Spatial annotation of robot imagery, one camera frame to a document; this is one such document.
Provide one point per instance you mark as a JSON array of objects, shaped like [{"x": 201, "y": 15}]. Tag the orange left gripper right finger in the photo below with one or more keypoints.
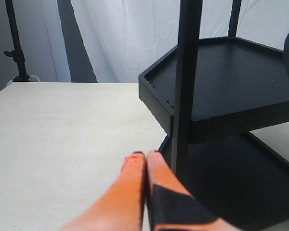
[{"x": 171, "y": 205}]

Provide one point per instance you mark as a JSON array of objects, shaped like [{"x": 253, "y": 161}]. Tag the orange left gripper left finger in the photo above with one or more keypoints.
[{"x": 121, "y": 207}]

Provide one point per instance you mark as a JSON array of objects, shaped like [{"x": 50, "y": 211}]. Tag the black tiered shelf rack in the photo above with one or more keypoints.
[{"x": 209, "y": 94}]

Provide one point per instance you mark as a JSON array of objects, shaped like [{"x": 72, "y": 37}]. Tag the white backdrop cloth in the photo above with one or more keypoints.
[{"x": 113, "y": 41}]

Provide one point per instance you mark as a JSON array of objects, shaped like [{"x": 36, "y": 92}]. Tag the black light stand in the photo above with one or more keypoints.
[{"x": 17, "y": 54}]

